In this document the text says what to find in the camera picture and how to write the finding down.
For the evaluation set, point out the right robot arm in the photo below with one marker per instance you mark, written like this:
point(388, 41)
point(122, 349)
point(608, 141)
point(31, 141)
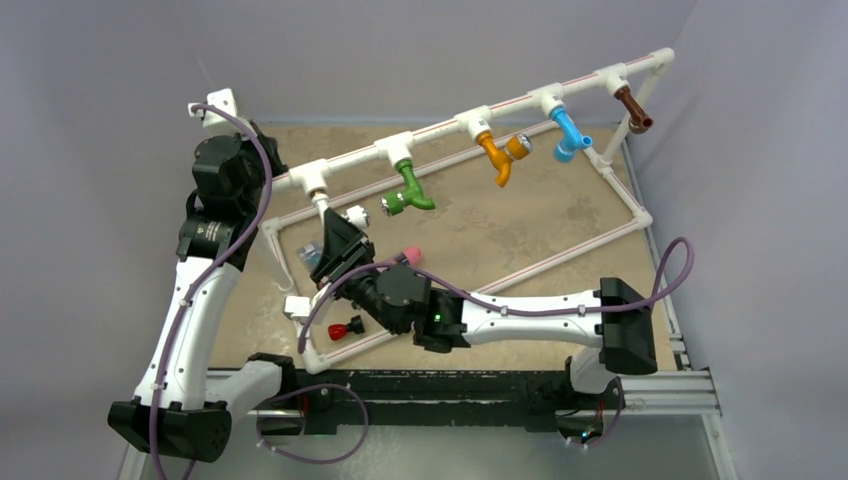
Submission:
point(612, 323)

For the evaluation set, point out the black aluminium base frame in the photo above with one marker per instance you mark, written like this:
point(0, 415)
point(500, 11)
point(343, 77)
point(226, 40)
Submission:
point(535, 401)

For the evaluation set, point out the pink faucet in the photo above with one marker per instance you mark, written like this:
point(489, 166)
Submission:
point(408, 256)

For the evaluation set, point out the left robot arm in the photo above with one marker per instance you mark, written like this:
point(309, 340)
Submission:
point(171, 412)

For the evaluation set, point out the green faucet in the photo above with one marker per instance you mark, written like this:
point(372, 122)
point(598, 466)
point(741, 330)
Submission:
point(394, 203)

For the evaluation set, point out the white PVC pipe frame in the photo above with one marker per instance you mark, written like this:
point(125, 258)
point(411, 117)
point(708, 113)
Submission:
point(528, 114)

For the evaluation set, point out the white faucet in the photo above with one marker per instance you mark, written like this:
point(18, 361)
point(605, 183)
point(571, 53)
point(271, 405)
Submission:
point(356, 214)

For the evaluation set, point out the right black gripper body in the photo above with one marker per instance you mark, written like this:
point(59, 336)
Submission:
point(358, 286)

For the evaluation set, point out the orange faucet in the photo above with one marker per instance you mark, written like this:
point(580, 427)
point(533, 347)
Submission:
point(515, 149)

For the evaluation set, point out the brown faucet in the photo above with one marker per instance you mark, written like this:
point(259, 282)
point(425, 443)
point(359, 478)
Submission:
point(639, 121)

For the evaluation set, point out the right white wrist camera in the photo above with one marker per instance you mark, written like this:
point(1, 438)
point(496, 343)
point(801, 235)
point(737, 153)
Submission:
point(299, 308)

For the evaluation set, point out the blue faucet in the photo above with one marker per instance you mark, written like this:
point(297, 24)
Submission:
point(573, 140)

